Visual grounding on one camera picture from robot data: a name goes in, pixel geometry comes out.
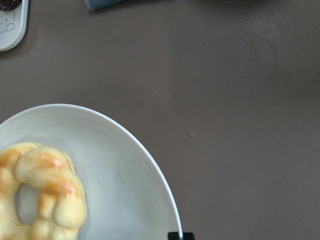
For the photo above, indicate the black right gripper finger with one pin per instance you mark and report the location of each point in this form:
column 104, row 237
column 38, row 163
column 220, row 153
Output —
column 184, row 236

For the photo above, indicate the white round plate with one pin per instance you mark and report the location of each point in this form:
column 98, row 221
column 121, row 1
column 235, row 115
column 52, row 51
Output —
column 127, row 195

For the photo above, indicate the glazed twisted donut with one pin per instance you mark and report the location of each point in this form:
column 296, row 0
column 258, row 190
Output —
column 61, row 204

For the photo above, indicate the cream rabbit tray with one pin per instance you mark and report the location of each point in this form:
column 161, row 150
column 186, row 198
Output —
column 13, row 25

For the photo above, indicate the grey folded cloth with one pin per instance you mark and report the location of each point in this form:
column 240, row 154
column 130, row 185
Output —
column 94, row 5

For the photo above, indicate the standing dark tea bottle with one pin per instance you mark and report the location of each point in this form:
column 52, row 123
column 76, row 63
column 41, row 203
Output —
column 9, row 5

